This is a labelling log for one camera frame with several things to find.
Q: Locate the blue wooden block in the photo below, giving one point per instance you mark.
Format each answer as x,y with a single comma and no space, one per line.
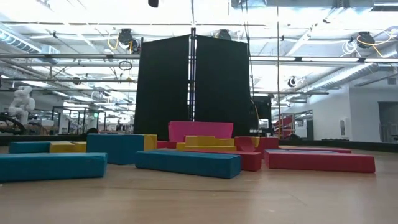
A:
186,165
115,149
29,147
53,168

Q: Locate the small yellow wooden block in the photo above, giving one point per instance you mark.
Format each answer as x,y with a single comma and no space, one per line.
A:
255,141

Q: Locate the black folding partition screen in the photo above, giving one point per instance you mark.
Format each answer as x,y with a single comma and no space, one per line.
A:
161,87

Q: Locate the red plastic bin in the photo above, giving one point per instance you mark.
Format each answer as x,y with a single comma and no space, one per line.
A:
199,129

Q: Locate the thin metal pole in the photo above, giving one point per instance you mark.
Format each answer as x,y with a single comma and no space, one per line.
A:
278,77

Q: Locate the black equipment cabinet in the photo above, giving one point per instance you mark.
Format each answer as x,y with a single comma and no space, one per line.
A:
264,107

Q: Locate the white humanoid robot figure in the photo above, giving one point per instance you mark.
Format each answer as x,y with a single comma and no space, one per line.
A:
21,102

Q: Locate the red metal structure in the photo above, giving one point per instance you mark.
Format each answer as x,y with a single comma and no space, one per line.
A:
286,123

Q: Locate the black workstation frame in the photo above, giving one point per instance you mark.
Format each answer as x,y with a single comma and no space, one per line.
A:
68,107

